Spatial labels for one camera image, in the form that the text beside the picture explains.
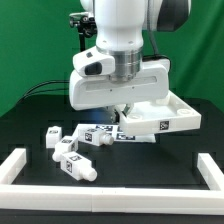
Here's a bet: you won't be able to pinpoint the black cables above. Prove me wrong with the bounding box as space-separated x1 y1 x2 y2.
19 79 71 103

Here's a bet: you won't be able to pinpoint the white square tabletop part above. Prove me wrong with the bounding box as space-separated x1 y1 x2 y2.
116 92 201 136

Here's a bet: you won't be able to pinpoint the black camera on stand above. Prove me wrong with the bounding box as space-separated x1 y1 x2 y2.
69 12 97 54

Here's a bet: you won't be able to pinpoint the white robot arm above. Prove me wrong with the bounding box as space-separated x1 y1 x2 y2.
69 0 191 114

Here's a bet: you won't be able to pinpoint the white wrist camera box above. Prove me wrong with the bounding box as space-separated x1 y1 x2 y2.
73 49 115 76

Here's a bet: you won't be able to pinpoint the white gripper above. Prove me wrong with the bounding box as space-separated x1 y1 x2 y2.
69 59 170 124

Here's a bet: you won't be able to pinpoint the white U-shaped fence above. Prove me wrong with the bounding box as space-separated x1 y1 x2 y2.
0 148 224 215

